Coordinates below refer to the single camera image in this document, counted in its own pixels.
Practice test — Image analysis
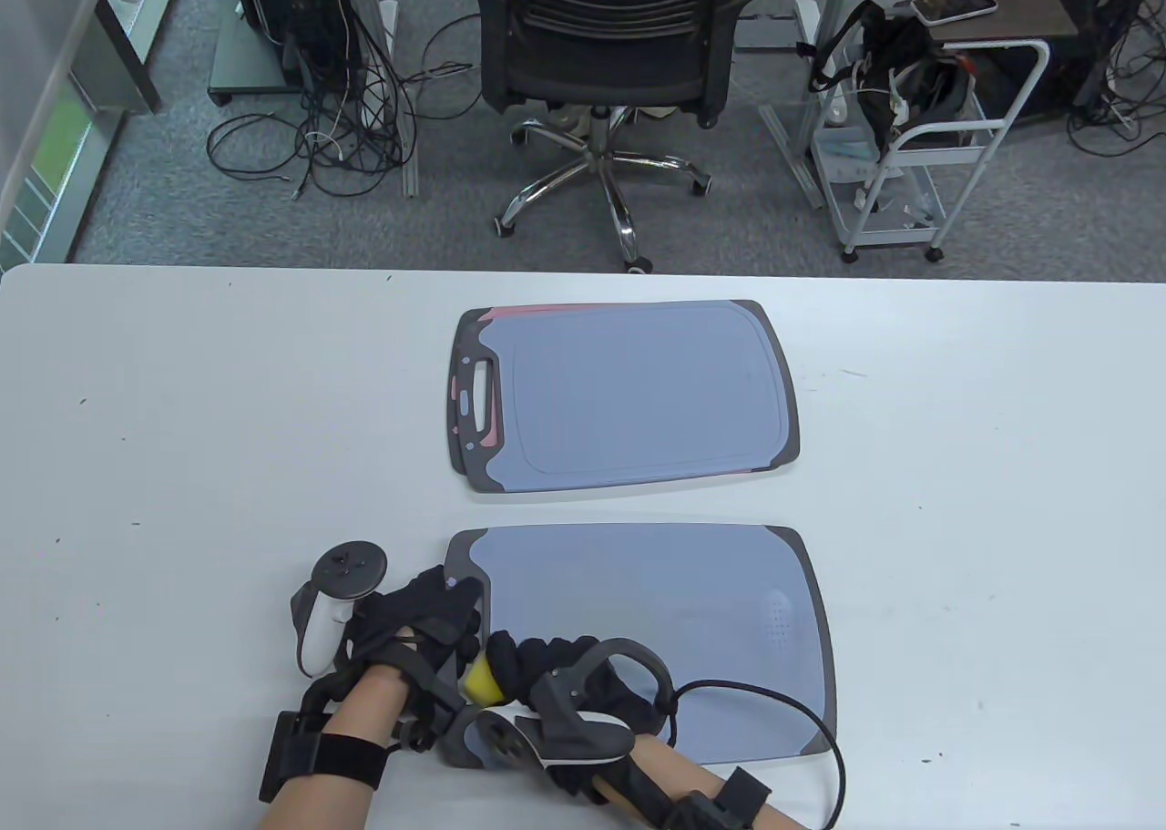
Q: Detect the person's left hand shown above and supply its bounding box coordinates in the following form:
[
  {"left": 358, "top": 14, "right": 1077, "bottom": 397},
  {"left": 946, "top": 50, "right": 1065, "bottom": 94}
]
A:
[{"left": 346, "top": 568, "right": 484, "bottom": 753}]

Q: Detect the person's right hand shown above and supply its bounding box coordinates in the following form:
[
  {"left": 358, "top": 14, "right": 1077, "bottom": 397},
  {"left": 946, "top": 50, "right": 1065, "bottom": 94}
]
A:
[{"left": 483, "top": 630, "right": 673, "bottom": 804}]

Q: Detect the blue cutting board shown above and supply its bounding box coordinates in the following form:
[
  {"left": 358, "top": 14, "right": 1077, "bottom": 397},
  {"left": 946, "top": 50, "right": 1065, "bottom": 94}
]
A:
[
  {"left": 444, "top": 525, "right": 837, "bottom": 770},
  {"left": 453, "top": 300, "right": 801, "bottom": 494}
]

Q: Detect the pink cutting board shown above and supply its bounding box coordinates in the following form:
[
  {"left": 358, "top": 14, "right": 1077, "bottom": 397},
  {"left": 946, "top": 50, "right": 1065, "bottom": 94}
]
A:
[{"left": 446, "top": 304, "right": 593, "bottom": 480}]

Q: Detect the person's left forearm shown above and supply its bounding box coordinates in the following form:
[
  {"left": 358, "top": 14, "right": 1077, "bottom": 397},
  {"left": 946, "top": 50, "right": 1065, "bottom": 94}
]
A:
[{"left": 260, "top": 666, "right": 411, "bottom": 830}]

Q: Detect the person's right forearm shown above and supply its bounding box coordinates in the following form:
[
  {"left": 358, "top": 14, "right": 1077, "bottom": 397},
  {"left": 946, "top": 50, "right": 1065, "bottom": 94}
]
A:
[{"left": 592, "top": 734, "right": 803, "bottom": 830}]

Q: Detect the grey left hand controller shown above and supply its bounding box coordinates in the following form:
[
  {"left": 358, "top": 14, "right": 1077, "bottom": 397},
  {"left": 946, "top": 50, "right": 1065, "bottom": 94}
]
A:
[{"left": 291, "top": 541, "right": 388, "bottom": 679}]

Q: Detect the grey hand controller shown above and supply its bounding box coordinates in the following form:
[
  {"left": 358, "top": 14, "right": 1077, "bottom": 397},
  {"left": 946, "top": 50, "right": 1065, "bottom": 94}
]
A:
[
  {"left": 465, "top": 639, "right": 675, "bottom": 767},
  {"left": 291, "top": 541, "right": 388, "bottom": 679}
]

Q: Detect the grey right hand controller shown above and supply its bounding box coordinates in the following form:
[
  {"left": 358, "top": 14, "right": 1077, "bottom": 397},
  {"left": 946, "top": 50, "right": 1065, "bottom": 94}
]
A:
[{"left": 465, "top": 639, "right": 675, "bottom": 767}]

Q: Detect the grey stand base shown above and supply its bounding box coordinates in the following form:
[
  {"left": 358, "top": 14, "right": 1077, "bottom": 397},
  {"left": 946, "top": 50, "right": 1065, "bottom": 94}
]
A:
[{"left": 208, "top": 10, "right": 292, "bottom": 109}]

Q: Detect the black office chair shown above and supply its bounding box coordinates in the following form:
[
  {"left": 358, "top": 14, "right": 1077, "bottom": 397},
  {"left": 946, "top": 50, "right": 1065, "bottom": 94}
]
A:
[{"left": 458, "top": 0, "right": 764, "bottom": 275}]

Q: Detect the pale blue packet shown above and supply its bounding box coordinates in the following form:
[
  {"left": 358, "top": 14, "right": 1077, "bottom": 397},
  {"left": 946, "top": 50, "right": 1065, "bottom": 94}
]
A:
[{"left": 813, "top": 127, "right": 880, "bottom": 189}]

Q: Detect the black computer rack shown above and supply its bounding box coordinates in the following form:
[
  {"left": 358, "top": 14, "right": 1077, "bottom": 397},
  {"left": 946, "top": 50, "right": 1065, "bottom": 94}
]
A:
[{"left": 225, "top": 0, "right": 365, "bottom": 93}]

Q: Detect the grey floor plate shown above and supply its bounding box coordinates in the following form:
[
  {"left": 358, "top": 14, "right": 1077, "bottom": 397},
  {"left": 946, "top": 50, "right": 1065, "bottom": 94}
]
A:
[{"left": 733, "top": 15, "right": 803, "bottom": 52}]

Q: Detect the white utility cart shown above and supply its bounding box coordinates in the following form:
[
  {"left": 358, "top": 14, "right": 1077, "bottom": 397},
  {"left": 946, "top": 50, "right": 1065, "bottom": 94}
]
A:
[{"left": 809, "top": 39, "right": 1051, "bottom": 263}]

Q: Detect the black bag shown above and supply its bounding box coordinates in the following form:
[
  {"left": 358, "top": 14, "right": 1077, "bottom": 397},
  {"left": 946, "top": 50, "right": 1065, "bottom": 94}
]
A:
[{"left": 797, "top": 0, "right": 980, "bottom": 152}]

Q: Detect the white smartphone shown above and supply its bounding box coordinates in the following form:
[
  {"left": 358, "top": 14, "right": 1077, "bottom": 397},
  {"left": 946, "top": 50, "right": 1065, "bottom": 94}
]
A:
[{"left": 911, "top": 0, "right": 998, "bottom": 26}]

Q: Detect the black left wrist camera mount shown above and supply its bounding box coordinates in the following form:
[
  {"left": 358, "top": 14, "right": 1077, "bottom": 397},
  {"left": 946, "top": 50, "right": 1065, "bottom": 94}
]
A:
[{"left": 260, "top": 710, "right": 388, "bottom": 804}]

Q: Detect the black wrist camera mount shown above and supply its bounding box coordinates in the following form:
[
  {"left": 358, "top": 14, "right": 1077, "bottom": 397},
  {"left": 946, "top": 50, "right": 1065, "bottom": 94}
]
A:
[
  {"left": 660, "top": 766, "right": 775, "bottom": 830},
  {"left": 260, "top": 710, "right": 388, "bottom": 804}
]

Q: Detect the black right glove cable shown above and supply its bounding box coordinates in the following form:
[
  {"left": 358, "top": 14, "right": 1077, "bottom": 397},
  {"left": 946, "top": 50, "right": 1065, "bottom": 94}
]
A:
[{"left": 670, "top": 680, "right": 846, "bottom": 830}]

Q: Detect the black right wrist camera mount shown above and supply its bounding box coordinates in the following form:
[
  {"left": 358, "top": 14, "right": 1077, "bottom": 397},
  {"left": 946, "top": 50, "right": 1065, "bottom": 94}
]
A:
[{"left": 660, "top": 766, "right": 775, "bottom": 830}]

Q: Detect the black floor cable bundle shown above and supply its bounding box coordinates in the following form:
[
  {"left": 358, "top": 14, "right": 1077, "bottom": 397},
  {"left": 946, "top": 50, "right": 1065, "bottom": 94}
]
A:
[{"left": 206, "top": 0, "right": 484, "bottom": 200}]

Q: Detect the grey window frame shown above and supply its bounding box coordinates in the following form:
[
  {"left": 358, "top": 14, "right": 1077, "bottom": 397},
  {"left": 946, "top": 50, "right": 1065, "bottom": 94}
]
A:
[{"left": 0, "top": 0, "right": 188, "bottom": 266}]

